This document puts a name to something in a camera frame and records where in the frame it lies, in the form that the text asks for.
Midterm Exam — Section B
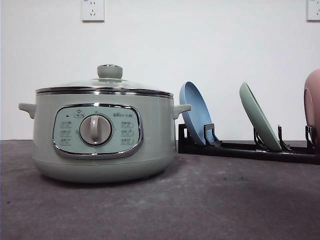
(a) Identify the green electric steamer pot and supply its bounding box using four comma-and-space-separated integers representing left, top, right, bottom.
18, 88, 191, 183

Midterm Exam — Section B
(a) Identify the black dish rack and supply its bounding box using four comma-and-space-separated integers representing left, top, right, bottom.
178, 123, 320, 165

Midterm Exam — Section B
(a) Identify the white wall socket right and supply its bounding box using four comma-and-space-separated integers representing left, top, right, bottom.
306, 0, 320, 23

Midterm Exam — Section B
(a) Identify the glass pot lid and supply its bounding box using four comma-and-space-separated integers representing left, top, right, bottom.
35, 64, 174, 99

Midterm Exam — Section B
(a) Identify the white wall socket left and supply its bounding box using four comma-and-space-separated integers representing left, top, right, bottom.
80, 0, 105, 24

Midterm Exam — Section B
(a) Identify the green plate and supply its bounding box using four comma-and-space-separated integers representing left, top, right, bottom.
239, 82, 282, 152

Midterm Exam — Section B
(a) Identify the grey table mat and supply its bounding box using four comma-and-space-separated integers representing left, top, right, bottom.
0, 139, 320, 240

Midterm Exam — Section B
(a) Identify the white wall socket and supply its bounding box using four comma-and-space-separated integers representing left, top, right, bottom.
306, 0, 320, 23
80, 0, 105, 24

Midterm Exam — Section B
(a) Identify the blue plate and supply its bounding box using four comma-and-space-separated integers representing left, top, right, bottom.
179, 81, 213, 145

